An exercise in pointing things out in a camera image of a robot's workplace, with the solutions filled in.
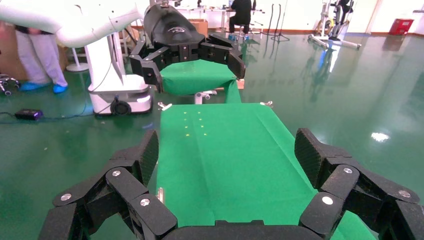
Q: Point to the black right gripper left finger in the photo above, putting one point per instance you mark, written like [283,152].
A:
[129,185]

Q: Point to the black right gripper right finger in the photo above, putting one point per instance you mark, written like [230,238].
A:
[341,179]

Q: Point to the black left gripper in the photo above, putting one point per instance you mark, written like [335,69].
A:
[169,26]

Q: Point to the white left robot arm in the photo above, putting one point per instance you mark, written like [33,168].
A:
[82,20]

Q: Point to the red box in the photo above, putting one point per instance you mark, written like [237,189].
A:
[401,27]

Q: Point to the large brown cardboard box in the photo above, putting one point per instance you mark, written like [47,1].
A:
[8,53]

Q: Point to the green tablecloth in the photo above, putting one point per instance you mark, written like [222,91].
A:
[195,76]
[232,165]

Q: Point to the silver binder clip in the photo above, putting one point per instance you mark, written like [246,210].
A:
[267,104]
[164,106]
[160,195]

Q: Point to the white table leg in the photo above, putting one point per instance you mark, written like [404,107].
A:
[203,96]

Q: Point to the seated person in black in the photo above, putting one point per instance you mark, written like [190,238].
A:
[241,13]

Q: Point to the white wheeled robot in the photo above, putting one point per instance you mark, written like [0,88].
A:
[109,79]

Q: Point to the white round-base stand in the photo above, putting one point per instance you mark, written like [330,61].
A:
[78,68]

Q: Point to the black power adapter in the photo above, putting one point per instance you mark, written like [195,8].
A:
[29,114]

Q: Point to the person in white trousers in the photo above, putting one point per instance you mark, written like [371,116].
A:
[39,56]

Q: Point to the white framed black machine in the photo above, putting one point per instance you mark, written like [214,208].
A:
[338,20]

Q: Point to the chrome office chair base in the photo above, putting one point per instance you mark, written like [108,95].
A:
[4,78]

